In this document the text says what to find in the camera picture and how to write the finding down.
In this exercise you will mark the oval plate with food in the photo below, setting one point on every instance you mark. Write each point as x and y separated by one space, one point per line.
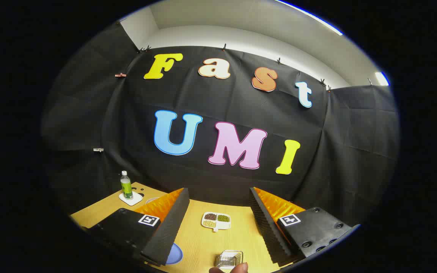
151 200

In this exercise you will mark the blue round plate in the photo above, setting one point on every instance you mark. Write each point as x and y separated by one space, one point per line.
176 254

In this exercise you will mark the white square coaster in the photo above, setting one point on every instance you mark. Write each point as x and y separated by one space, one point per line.
135 200

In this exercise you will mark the green label plastic bottle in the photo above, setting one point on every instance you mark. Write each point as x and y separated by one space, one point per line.
126 187

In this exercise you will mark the small pink clip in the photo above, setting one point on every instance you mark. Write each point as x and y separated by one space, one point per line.
120 75

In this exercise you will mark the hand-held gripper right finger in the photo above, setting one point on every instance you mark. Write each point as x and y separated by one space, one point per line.
268 231

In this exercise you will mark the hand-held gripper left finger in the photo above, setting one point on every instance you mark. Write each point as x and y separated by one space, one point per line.
167 227

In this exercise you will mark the perforated square metal tray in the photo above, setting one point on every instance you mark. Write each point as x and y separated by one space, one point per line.
229 258

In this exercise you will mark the white divided dish with beans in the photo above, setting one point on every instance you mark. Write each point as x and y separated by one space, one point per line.
216 221

